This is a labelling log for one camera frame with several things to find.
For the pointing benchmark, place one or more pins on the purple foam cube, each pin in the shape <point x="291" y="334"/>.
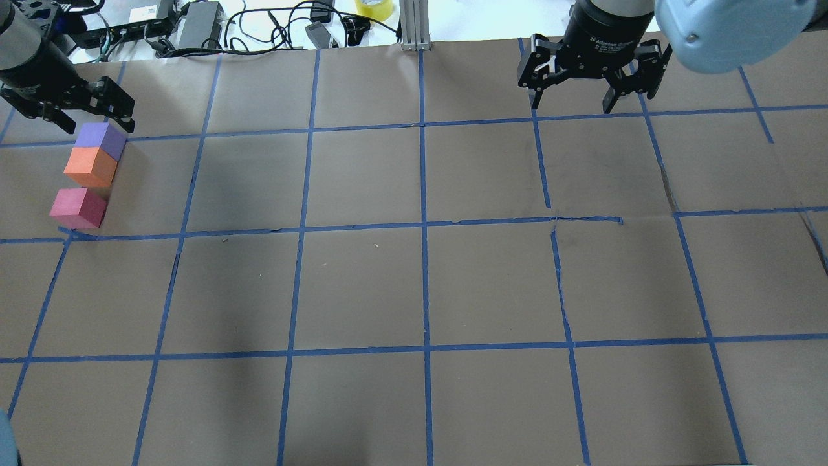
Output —
<point x="104" y="136"/>

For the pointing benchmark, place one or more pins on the aluminium frame post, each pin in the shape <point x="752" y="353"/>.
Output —
<point x="414" y="26"/>

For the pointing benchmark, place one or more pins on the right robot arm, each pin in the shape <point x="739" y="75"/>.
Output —
<point x="716" y="37"/>

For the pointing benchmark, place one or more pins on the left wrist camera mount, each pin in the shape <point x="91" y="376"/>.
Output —
<point x="56" y="20"/>

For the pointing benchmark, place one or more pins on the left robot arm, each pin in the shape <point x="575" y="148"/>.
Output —
<point x="20" y="39"/>

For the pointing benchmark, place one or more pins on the black power strip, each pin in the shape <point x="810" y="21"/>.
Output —
<point x="127" y="20"/>

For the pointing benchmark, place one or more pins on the orange foam cube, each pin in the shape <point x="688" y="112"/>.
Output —
<point x="91" y="167"/>

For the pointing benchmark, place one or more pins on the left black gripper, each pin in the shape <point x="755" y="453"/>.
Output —
<point x="27" y="59"/>

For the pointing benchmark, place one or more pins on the black power adapter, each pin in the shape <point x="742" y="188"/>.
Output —
<point x="202" y="24"/>

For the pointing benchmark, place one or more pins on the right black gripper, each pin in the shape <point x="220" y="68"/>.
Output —
<point x="603" y="33"/>

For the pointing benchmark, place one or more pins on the pink foam cube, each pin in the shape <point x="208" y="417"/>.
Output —
<point x="78" y="208"/>

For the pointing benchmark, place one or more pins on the yellow tape roll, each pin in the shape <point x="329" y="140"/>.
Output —
<point x="379" y="10"/>

